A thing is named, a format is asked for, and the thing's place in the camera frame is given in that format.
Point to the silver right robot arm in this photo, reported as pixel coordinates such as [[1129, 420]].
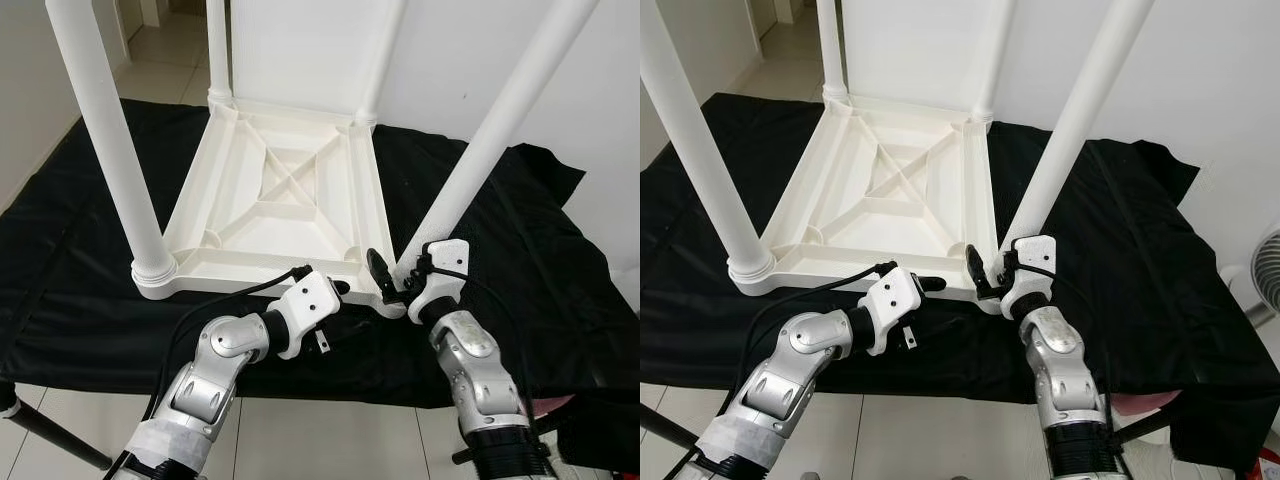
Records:
[[465, 345], [1055, 340]]

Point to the black metal stand leg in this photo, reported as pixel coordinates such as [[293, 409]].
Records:
[[665, 428], [1150, 428], [60, 440], [550, 422]]

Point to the white standing fan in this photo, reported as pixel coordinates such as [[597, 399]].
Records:
[[1265, 265]]

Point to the black cloth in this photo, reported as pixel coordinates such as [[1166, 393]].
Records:
[[520, 250], [1130, 250]]

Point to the white plastic table top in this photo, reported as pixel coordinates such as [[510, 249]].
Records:
[[270, 215], [880, 210]]

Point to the red round object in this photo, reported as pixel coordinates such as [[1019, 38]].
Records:
[[1268, 470]]

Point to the pink stool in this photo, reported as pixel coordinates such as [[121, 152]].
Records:
[[1150, 402], [555, 403]]

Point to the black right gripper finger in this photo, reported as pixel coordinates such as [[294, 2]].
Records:
[[979, 272], [383, 275]]

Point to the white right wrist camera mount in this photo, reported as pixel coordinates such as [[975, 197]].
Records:
[[445, 258], [1035, 252]]

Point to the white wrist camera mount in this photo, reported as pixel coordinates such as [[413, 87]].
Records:
[[308, 300], [895, 295], [445, 258], [1035, 252]]

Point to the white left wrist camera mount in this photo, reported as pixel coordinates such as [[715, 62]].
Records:
[[895, 295], [308, 300]]

